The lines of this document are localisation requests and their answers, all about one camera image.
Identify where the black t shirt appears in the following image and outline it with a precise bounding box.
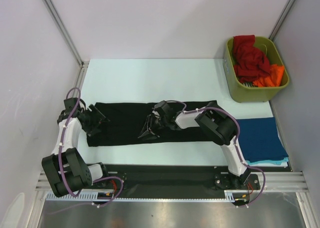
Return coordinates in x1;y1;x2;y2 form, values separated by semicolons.
86;102;210;147

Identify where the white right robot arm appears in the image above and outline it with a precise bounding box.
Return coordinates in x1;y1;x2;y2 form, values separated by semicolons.
138;100;251;189

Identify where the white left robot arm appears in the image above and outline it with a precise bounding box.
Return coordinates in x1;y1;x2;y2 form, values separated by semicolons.
41;104;111;198

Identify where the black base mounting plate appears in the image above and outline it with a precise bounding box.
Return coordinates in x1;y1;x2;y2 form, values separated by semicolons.
90;165;261;198

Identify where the green plastic basket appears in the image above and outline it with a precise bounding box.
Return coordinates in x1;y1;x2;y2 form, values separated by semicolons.
223;35;290;103

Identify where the folded dark blue t shirt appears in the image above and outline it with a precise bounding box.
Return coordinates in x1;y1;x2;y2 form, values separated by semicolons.
238;117;289;162

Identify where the red t shirt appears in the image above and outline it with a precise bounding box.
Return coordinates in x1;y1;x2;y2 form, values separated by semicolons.
232;35;271;83

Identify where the orange t shirt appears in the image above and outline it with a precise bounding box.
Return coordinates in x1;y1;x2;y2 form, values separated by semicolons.
253;64;285;87

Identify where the folded light blue t shirt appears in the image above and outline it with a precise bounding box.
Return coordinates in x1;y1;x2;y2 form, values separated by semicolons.
246;157;289;167

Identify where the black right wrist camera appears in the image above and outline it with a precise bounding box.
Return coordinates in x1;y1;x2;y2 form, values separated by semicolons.
153;100;174;116

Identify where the white slotted cable duct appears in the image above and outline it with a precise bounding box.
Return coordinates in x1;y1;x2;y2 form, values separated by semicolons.
45;191;250;204

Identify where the aluminium frame post left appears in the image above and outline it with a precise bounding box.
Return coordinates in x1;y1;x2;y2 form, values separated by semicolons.
42;0;84;67

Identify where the aluminium frame post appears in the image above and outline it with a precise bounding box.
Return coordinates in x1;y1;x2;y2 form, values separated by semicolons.
268;0;297;41
42;0;84;67

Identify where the aluminium frame post right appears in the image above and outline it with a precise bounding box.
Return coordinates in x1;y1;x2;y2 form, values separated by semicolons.
268;0;297;41

